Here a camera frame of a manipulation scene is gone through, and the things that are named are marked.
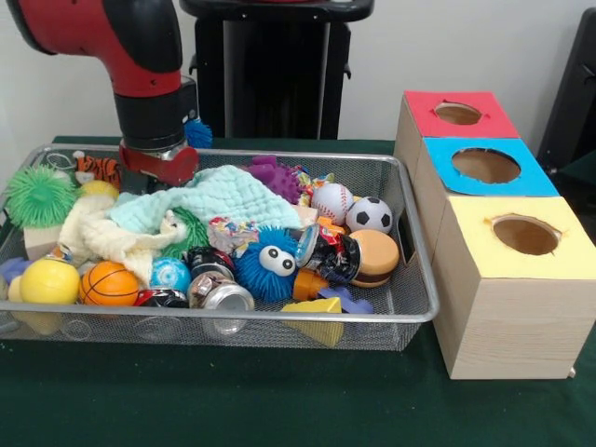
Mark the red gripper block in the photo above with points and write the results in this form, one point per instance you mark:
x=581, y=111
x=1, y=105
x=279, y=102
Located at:
x=163, y=166

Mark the plain blue spiky ball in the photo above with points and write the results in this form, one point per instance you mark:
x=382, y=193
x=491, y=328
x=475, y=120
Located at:
x=199, y=135

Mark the pale blue waffle cloth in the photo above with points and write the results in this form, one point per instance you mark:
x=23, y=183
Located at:
x=223, y=200

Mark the cream yellow knitted cloth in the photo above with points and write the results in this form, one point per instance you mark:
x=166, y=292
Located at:
x=112, y=237

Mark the large green spiky ball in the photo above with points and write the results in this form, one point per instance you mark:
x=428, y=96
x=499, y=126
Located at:
x=39, y=196

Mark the blue spiky ball with eyes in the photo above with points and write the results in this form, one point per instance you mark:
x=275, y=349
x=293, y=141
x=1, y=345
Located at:
x=265, y=265

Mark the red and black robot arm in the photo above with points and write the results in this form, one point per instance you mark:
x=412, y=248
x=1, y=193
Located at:
x=121, y=56

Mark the shallow clear mesh bin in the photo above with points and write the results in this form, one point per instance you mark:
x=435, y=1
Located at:
x=400, y=279

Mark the wooden box with three holes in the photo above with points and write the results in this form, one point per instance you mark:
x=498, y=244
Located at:
x=503, y=326

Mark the striped orange tiger toy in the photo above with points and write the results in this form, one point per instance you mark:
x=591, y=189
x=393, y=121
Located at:
x=98, y=169

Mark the light green spiky ball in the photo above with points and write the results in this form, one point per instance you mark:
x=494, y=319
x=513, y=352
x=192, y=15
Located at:
x=191, y=233

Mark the small blue globe ball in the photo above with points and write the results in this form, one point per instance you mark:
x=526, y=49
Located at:
x=170, y=275

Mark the purple spiky toy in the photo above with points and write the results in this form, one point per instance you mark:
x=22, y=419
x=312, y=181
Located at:
x=277, y=177

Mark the small orange basketball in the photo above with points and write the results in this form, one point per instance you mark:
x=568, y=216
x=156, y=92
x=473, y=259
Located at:
x=109, y=284

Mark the silver drink can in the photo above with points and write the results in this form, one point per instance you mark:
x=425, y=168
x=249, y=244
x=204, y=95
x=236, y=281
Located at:
x=222, y=294

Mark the yellow smiley ball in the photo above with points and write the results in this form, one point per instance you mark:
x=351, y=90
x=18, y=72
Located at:
x=49, y=281

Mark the white baseball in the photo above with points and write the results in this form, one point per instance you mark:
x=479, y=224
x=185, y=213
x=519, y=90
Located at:
x=332, y=203

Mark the black drink can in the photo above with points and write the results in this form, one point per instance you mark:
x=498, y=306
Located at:
x=331, y=253

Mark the small soccer ball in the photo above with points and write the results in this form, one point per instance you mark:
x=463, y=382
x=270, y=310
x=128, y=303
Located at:
x=370, y=214

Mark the dark green table cloth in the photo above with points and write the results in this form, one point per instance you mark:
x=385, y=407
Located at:
x=279, y=400

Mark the black upright panel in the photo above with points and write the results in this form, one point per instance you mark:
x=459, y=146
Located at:
x=577, y=93

